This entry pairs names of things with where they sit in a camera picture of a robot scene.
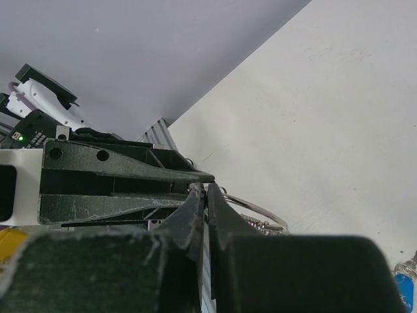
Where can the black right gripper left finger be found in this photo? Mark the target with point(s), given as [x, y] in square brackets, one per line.
[119, 271]

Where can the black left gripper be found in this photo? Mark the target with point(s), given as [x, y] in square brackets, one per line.
[87, 182]

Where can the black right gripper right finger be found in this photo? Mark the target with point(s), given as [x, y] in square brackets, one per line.
[252, 272]

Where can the key with blue tag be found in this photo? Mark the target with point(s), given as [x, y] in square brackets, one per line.
[405, 279]

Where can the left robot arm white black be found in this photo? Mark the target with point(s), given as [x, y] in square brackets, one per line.
[42, 109]

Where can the aluminium mounting rail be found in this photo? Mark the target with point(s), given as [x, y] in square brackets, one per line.
[157, 138]

